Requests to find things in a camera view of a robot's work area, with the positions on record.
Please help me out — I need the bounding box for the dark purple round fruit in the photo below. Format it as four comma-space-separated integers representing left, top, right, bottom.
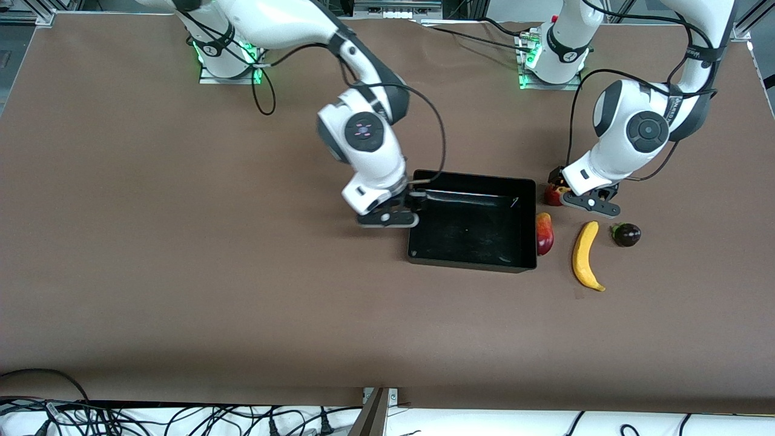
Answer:
610, 222, 642, 248

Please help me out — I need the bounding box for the dark support beam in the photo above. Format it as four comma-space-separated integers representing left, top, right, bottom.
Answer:
348, 388, 389, 436

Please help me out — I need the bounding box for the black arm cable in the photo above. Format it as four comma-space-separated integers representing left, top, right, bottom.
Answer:
568, 0, 718, 182
176, 9, 447, 185

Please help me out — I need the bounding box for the black looped floor cable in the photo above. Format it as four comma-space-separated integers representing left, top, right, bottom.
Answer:
0, 368, 91, 403

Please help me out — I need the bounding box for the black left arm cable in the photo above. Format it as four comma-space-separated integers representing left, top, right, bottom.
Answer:
568, 0, 718, 182

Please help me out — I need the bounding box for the white sheet under cables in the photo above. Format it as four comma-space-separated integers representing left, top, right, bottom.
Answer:
0, 405, 775, 436

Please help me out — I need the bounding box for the yellow banana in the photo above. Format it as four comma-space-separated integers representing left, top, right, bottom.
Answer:
572, 221, 606, 292

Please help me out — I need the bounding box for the red yellow mango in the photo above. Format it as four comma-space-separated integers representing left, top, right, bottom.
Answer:
535, 212, 555, 257

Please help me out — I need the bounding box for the brown table cover sheet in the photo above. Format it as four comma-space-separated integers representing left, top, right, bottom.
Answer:
0, 12, 775, 415

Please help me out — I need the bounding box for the black rectangular plastic box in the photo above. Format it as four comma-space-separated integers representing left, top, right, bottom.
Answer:
406, 170, 538, 274

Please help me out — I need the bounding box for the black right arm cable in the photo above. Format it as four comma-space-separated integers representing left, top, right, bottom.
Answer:
176, 9, 447, 185

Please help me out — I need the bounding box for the black cable on table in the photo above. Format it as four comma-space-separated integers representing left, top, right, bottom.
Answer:
424, 17, 546, 55

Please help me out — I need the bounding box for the white power strip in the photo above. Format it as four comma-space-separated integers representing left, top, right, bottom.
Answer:
354, 0, 443, 20

